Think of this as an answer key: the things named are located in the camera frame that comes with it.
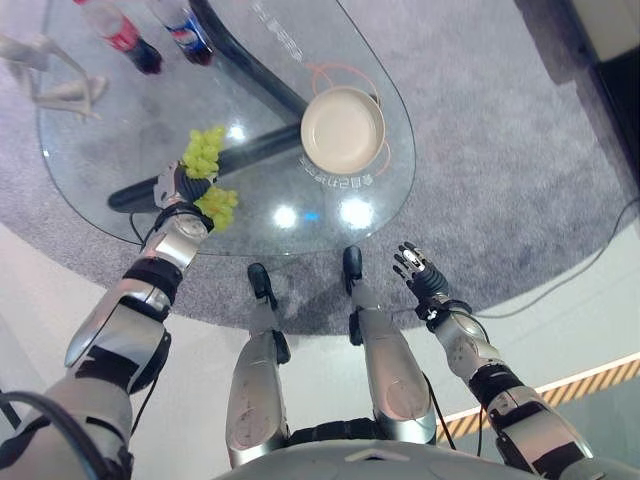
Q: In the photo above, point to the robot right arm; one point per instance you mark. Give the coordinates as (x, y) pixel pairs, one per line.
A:
(505, 400)

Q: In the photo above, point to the blue label cola bottle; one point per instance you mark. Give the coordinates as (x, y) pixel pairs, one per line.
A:
(187, 35)

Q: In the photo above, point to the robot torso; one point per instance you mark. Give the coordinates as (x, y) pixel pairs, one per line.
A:
(360, 460)

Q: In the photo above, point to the green grape bunch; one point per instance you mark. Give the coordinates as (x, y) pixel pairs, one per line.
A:
(202, 150)

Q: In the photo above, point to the cream round plate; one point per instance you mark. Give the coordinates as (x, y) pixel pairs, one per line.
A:
(342, 129)

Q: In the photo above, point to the robot right leg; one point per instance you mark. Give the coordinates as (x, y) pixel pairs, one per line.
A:
(390, 370)

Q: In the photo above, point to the dark cabinet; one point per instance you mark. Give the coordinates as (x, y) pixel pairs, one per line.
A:
(595, 30)

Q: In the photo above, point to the red label cola bottle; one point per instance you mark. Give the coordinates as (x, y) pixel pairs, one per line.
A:
(122, 32)

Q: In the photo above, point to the yellow black striped tape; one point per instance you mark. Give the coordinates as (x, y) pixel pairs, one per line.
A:
(600, 373)

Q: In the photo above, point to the robot leg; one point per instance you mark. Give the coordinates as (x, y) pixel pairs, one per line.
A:
(390, 370)
(255, 380)

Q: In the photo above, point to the grey rug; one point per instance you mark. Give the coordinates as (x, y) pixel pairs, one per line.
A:
(490, 165)

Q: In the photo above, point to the robot left leg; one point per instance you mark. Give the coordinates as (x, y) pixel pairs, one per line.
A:
(255, 380)

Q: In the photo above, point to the black table base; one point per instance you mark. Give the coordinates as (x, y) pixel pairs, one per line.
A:
(240, 55)

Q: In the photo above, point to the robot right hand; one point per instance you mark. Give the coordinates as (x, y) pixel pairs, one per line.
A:
(429, 282)

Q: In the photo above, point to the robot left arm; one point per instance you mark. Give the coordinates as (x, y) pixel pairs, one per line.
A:
(120, 330)

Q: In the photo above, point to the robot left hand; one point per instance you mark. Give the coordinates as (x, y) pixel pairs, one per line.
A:
(192, 189)

